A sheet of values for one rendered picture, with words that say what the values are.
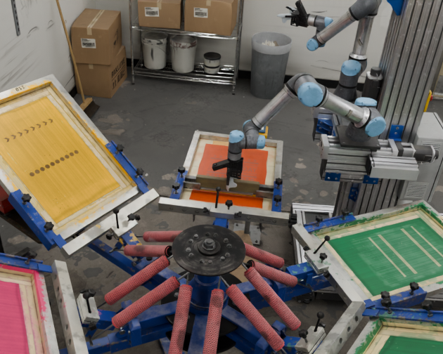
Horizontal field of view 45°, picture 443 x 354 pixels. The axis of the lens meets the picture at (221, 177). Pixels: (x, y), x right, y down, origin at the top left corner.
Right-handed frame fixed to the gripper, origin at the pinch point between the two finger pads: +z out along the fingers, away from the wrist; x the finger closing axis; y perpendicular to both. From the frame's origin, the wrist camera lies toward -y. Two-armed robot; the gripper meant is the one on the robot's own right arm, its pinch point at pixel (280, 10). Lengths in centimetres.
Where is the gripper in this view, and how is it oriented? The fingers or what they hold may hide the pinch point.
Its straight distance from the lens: 369.5
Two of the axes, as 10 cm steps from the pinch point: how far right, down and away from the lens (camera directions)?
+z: -8.8, -3.1, 3.6
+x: 4.7, -5.9, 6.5
